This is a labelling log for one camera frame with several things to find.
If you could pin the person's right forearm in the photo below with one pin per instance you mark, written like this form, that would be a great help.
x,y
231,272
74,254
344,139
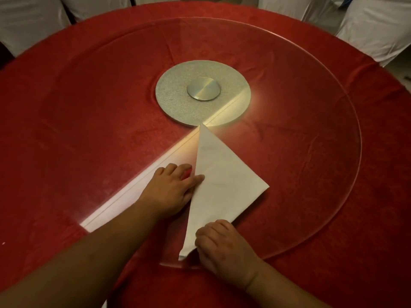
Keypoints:
x,y
282,290

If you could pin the person's right hand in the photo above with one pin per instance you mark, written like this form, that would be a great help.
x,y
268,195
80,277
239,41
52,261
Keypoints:
x,y
228,253

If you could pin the white cloth napkin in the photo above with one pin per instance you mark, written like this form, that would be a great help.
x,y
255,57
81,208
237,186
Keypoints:
x,y
221,186

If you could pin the person's left forearm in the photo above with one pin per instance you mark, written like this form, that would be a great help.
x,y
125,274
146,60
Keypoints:
x,y
80,259

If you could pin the person's left little finger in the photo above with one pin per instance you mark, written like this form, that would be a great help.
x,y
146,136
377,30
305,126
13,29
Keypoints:
x,y
159,171

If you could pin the red tablecloth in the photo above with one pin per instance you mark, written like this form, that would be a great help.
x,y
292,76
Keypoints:
x,y
369,189

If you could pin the round glass turntable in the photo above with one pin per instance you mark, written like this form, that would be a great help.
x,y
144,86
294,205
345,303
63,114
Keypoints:
x,y
289,141

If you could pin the silver round turntable base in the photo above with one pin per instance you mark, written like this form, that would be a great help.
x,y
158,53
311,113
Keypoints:
x,y
175,99

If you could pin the white covered chair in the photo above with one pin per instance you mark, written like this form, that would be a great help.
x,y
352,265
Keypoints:
x,y
96,6
379,28
301,7
29,19

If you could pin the round metal hub cap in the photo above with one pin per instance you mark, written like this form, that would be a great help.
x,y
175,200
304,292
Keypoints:
x,y
203,88

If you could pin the person's right fingers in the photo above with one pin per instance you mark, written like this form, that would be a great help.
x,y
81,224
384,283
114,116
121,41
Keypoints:
x,y
210,235

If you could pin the person's left hand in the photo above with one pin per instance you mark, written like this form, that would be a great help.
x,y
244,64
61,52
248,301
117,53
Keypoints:
x,y
167,192

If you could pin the person's left middle finger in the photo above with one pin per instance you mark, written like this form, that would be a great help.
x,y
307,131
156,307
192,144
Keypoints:
x,y
183,169

